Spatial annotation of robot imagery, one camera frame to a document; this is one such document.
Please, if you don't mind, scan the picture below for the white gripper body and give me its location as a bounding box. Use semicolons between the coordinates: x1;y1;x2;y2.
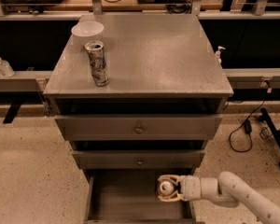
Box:
180;175;202;202

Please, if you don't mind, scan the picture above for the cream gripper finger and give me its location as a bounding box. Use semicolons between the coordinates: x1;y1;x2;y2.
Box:
158;175;181;185
158;193;182;203

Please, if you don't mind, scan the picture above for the orange soda can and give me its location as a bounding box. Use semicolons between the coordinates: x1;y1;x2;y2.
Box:
157;180;175;202

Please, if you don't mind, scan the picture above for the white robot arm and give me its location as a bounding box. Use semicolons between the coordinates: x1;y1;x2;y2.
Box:
157;172;280;224

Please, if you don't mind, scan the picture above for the grey middle drawer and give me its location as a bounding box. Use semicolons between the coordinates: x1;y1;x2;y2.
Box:
72;150;204;169

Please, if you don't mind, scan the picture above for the grey drawer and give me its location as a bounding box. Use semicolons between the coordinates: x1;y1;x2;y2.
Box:
55;114;222;141
83;169;204;224
72;150;204;169

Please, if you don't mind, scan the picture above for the grey bottom drawer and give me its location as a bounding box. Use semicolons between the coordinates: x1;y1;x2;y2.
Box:
83;169;204;224

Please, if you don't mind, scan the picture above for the grey drawer cabinet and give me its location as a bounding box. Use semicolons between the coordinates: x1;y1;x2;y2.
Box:
42;13;234;224

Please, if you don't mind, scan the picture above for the grey top drawer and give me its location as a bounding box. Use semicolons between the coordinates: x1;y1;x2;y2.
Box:
55;114;222;141

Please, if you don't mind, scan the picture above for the blue white tall can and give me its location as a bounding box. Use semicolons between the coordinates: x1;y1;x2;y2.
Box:
85;40;109;87

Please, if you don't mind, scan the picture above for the black stand leg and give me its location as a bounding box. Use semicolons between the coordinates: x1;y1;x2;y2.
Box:
260;108;280;166

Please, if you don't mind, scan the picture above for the white pump bottle right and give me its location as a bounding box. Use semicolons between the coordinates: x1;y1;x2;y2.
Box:
215;46;226;63

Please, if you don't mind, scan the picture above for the white bowl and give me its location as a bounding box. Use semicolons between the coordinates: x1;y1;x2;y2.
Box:
71;21;104;45

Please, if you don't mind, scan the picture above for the clear sanitizer bottle left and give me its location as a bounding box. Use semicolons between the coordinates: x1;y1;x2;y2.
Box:
0;57;15;77

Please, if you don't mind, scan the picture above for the black power cable floor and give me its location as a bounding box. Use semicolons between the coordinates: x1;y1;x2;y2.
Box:
228;102;264;153

